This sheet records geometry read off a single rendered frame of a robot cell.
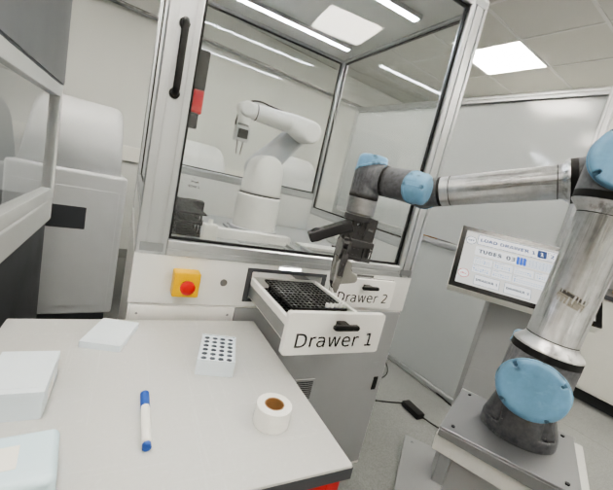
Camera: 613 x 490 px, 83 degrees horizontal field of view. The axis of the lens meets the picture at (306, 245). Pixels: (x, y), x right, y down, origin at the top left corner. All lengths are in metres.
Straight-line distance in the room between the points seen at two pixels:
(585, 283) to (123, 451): 0.80
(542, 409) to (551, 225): 1.72
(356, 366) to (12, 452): 1.14
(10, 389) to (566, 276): 0.93
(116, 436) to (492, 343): 1.40
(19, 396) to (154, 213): 0.50
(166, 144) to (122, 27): 3.30
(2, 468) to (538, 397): 0.79
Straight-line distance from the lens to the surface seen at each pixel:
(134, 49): 4.22
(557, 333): 0.76
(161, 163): 0.99
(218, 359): 0.85
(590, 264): 0.75
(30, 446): 0.65
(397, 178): 0.83
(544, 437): 0.97
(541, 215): 2.42
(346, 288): 1.27
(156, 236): 1.02
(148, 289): 1.06
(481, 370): 1.72
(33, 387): 0.74
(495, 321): 1.66
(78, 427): 0.73
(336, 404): 1.55
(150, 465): 0.66
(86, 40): 4.19
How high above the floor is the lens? 1.22
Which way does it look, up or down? 10 degrees down
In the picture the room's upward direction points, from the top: 13 degrees clockwise
